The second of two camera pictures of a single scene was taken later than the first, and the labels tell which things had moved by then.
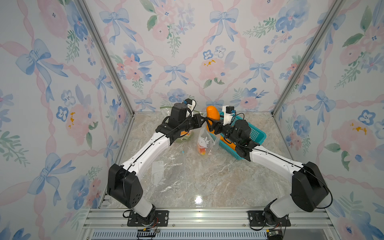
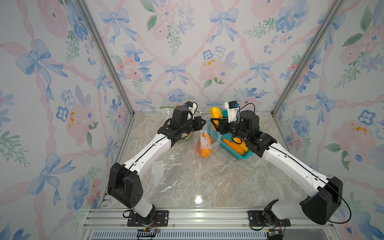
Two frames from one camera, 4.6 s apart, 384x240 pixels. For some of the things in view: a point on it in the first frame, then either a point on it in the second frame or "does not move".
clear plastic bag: x=206 y=140 does not move
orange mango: x=213 y=113 → x=204 y=145
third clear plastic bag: x=157 y=173 does not move
